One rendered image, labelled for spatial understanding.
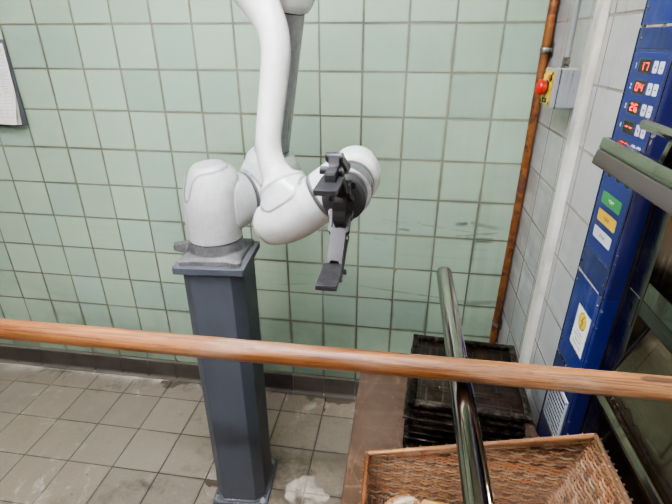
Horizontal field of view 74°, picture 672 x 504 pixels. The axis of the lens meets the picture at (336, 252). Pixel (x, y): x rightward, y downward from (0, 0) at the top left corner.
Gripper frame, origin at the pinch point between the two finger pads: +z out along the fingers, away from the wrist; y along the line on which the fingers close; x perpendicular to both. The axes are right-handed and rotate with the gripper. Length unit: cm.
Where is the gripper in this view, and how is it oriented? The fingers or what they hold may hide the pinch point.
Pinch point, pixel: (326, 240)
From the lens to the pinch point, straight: 59.7
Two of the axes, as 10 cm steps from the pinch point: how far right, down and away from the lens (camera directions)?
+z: -1.5, 4.2, -8.9
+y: 0.0, 9.1, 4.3
